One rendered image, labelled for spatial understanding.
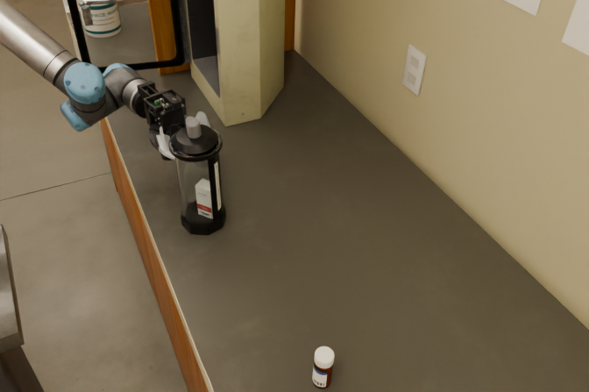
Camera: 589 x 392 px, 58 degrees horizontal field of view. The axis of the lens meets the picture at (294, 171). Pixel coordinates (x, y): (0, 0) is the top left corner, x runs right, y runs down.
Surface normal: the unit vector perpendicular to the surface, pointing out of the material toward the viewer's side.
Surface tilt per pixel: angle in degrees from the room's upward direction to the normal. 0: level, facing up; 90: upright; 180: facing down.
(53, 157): 0
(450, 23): 90
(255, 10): 90
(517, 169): 90
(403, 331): 0
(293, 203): 0
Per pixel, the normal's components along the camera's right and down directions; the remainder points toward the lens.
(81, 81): 0.29, -0.20
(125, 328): 0.03, -0.78
